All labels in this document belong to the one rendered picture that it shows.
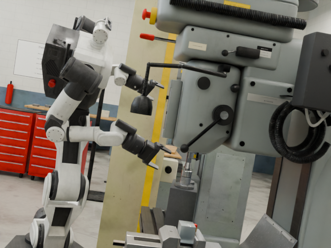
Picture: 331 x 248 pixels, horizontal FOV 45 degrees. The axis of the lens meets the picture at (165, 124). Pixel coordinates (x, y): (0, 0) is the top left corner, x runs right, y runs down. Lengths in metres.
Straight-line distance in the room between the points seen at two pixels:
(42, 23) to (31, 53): 0.79
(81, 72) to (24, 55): 9.17
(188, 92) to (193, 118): 0.09
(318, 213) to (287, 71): 0.49
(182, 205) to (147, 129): 1.48
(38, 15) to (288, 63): 9.71
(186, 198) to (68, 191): 0.55
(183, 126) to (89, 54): 0.61
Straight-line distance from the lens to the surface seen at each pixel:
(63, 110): 1.71
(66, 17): 10.72
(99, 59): 1.75
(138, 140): 1.77
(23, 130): 6.21
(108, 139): 1.73
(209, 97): 1.35
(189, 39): 1.33
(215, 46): 1.34
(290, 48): 1.43
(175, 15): 1.33
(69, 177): 1.91
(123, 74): 2.17
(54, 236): 2.10
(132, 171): 3.19
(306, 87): 1.16
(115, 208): 3.26
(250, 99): 1.36
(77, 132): 1.77
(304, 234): 1.46
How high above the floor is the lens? 1.46
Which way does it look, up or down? 3 degrees down
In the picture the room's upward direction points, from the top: 9 degrees clockwise
